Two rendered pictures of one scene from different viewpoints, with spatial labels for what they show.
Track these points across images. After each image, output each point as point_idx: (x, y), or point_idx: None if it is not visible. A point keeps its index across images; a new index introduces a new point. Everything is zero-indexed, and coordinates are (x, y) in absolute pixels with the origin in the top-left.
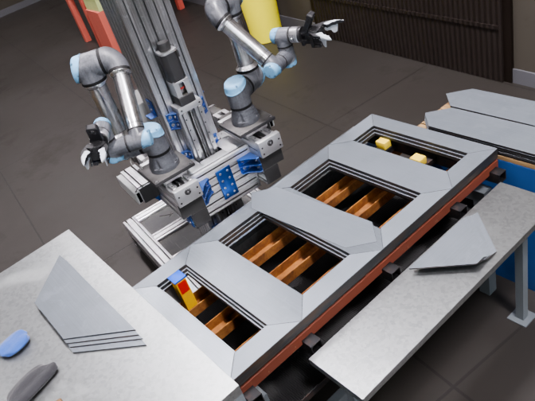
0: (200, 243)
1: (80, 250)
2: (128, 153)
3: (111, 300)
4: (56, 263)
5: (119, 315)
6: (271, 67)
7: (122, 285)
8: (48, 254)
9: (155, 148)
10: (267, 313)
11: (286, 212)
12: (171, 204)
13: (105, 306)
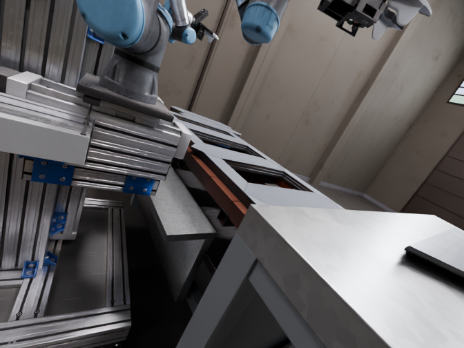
0: (245, 188)
1: (349, 221)
2: (148, 36)
3: (431, 233)
4: (445, 260)
5: (452, 229)
6: (195, 33)
7: (400, 217)
8: (400, 292)
9: (163, 54)
10: (332, 206)
11: (233, 157)
12: (137, 161)
13: (456, 234)
